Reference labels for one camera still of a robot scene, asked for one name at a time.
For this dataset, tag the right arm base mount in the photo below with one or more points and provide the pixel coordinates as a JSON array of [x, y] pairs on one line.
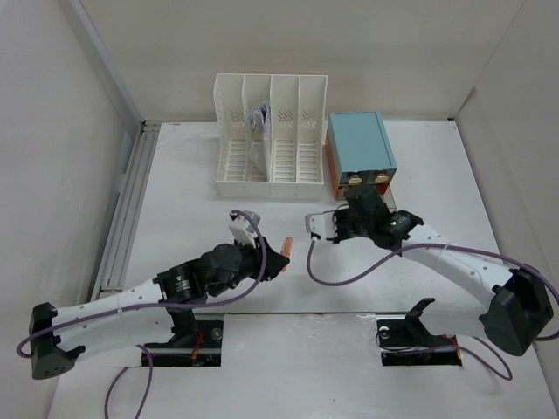
[[405, 342]]

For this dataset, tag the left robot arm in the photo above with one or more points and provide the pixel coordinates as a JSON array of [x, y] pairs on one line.
[[158, 311]]

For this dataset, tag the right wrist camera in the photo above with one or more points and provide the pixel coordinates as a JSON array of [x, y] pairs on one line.
[[321, 225]]

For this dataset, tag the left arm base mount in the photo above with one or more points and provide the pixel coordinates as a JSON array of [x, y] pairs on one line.
[[202, 349]]

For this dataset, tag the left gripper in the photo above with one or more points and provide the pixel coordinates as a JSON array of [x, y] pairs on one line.
[[273, 263]]

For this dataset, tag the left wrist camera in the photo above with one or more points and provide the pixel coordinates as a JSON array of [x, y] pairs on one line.
[[242, 231]]

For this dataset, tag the white file organizer rack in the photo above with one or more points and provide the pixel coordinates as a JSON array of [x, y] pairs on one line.
[[297, 132]]

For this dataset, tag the white Canon manual booklet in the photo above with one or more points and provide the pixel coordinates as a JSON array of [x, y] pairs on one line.
[[259, 120]]

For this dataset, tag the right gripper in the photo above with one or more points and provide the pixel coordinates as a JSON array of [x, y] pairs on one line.
[[341, 235]]

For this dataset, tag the teal drawer box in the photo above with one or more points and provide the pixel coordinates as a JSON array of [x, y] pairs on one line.
[[357, 141]]

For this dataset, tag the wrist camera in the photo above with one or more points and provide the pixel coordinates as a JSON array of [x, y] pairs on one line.
[[242, 231], [321, 225]]

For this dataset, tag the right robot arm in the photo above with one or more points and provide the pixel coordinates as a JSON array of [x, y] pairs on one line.
[[513, 301]]

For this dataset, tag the aluminium rail frame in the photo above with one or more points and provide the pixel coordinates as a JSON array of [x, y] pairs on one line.
[[109, 273]]

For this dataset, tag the orange highlighter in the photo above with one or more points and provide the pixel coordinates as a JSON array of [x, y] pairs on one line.
[[287, 246]]

